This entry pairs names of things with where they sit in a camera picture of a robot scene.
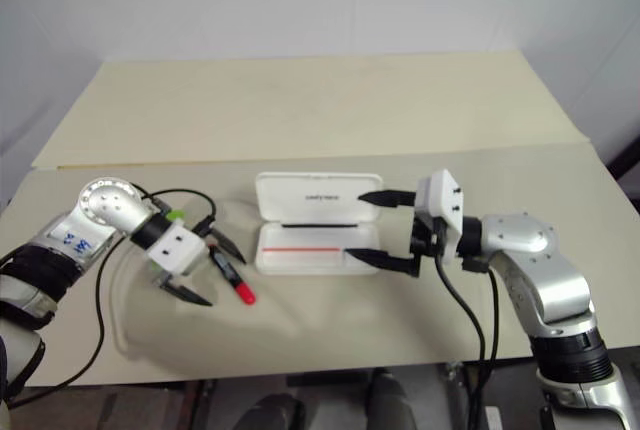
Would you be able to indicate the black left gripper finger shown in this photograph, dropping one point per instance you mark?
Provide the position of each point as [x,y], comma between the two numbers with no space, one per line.
[229,248]
[190,296]

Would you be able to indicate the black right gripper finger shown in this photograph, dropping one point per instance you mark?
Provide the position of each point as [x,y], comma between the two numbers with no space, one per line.
[385,260]
[387,197]

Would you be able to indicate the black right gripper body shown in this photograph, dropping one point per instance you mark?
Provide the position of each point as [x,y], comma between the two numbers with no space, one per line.
[429,235]

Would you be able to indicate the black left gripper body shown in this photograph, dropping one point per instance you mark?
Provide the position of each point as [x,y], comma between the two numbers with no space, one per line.
[204,228]

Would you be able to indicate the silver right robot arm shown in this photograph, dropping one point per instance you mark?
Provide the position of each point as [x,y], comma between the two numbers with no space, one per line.
[545,275]

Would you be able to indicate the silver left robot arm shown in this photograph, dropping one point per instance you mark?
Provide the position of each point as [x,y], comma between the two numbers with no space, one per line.
[107,210]

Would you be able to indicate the black marker with red cap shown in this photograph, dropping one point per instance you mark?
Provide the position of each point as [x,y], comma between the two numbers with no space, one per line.
[232,277]

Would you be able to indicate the white open pencil case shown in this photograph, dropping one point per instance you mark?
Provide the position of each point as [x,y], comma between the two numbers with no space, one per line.
[317,230]

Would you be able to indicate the small green wrist clip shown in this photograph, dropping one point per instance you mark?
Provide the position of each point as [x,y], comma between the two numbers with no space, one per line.
[175,215]

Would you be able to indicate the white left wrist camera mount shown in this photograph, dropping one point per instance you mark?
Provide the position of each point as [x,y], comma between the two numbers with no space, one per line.
[177,249]

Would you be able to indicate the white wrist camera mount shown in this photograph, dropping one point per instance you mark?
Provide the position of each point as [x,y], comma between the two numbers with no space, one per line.
[445,200]
[177,249]

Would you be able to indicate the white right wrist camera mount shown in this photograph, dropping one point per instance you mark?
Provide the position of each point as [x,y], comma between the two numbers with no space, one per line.
[445,200]

